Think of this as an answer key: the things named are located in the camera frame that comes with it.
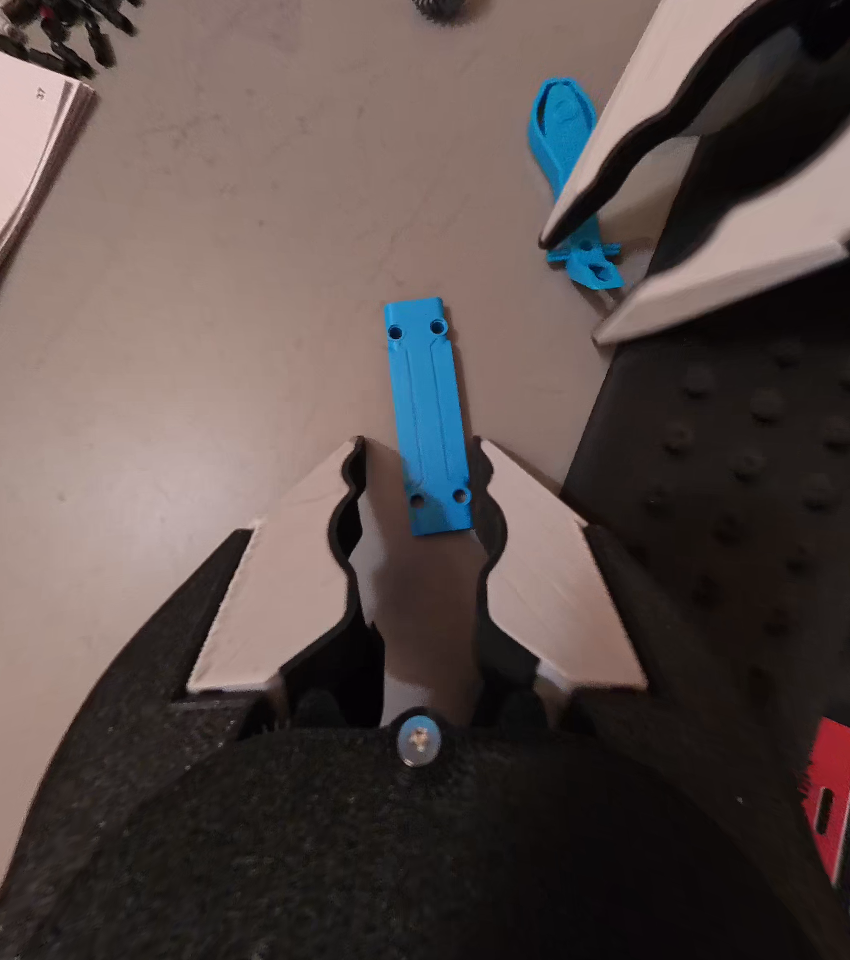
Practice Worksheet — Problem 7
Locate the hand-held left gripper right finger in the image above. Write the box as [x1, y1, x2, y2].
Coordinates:
[470, 437, 649, 691]

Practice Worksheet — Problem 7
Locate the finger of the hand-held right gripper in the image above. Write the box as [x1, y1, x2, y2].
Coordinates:
[591, 30, 850, 348]
[537, 0, 804, 250]

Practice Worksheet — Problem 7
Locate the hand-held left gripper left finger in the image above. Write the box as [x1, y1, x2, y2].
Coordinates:
[186, 435, 367, 695]

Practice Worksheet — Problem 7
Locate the blue curved toy piece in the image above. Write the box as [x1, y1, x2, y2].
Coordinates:
[526, 77, 624, 292]

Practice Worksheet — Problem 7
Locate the blue toy plate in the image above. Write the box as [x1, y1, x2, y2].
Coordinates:
[383, 296, 473, 539]

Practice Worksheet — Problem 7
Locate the pile of small toy pegs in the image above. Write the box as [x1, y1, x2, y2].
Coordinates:
[0, 0, 144, 80]

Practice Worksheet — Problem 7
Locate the grey desk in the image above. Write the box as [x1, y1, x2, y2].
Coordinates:
[0, 0, 666, 939]

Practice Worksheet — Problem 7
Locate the red item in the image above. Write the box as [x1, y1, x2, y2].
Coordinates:
[800, 716, 850, 886]

